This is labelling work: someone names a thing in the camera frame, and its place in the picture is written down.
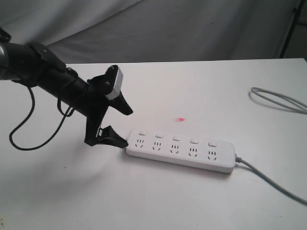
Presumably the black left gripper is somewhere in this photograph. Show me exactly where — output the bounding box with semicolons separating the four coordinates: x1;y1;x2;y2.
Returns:
84;73;133;149

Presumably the white five-outlet power strip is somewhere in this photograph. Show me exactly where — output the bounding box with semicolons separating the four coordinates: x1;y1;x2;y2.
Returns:
126;129;236;173

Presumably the grey backdrop cloth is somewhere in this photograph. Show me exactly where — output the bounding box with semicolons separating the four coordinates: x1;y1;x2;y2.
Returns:
0;0;299;63

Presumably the black tripod stand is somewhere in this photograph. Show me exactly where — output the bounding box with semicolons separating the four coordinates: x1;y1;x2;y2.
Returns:
279;0;306;58

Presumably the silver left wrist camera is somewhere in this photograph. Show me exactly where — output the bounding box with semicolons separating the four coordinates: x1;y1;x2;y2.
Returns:
105;65;123;101

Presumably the grey power cable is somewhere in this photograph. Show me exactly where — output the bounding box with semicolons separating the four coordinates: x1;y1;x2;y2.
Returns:
234;86;307;206

